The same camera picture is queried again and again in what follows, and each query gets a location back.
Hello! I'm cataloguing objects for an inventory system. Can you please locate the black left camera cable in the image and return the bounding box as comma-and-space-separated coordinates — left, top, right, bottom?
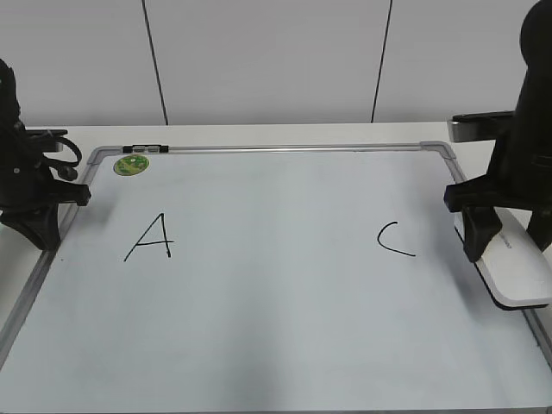
41, 136, 82, 182

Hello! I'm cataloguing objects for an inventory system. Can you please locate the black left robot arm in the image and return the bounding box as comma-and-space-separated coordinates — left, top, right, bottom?
1, 62, 91, 251

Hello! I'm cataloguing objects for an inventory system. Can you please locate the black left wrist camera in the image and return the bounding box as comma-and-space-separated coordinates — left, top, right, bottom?
27, 129, 68, 153

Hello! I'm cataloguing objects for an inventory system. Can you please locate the white whiteboard eraser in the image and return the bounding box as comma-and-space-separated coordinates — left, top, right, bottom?
473, 208, 551, 311

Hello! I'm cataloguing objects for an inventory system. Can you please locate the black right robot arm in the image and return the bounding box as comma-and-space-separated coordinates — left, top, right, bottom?
444, 1, 551, 262

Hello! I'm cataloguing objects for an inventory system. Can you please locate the black silver frame clip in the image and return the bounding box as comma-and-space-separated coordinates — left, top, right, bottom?
122, 144, 169, 154

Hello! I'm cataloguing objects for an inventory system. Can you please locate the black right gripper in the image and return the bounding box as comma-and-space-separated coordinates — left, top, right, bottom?
444, 113, 552, 261

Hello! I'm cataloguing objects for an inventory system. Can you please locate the round green magnet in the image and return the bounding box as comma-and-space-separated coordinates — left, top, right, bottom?
113, 155, 149, 177

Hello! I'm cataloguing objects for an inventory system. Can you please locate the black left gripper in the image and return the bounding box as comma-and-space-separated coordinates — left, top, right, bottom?
1, 122, 91, 251

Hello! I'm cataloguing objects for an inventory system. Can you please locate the grey framed whiteboard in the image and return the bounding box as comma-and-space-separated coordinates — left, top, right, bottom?
1, 142, 551, 413

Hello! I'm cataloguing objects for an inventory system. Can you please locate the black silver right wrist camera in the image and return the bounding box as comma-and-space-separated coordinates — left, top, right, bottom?
447, 111, 514, 143

